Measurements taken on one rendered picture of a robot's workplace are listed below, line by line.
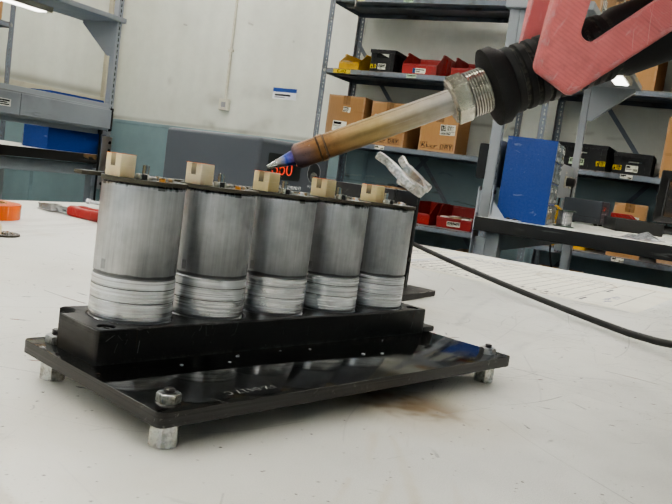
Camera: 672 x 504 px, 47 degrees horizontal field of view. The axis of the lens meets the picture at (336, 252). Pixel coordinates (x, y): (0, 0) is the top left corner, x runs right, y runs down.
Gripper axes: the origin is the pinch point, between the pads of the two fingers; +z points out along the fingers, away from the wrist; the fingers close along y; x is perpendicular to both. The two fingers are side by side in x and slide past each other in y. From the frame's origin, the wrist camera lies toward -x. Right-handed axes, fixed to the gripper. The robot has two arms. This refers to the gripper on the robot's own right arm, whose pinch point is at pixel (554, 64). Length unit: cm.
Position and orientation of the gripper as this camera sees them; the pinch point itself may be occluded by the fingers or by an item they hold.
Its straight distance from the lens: 25.6
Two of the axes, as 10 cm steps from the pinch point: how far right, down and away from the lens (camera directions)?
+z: -5.7, 8.2, 0.8
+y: 0.4, 1.2, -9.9
